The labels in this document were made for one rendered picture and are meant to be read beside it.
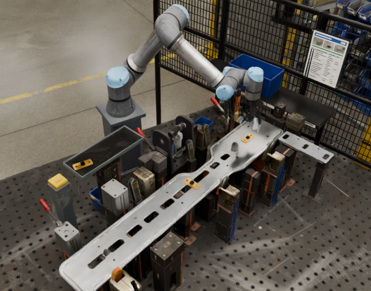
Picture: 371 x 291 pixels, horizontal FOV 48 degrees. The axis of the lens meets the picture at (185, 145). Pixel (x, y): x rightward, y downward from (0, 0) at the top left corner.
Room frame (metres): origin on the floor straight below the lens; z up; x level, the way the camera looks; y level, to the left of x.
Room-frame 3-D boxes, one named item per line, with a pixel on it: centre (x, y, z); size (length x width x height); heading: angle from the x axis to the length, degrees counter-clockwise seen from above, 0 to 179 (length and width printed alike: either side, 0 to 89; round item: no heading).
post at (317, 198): (1.62, -0.73, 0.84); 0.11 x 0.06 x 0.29; 50
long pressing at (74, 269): (1.37, -0.03, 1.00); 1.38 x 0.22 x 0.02; 140
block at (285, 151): (1.68, -0.53, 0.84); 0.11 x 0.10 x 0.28; 50
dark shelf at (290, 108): (2.21, -0.46, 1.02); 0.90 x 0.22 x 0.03; 50
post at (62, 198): (1.23, 0.54, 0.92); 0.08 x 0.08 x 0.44; 50
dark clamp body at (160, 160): (1.49, 0.14, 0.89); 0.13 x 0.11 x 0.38; 50
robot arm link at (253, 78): (1.73, -0.32, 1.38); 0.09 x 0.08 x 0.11; 69
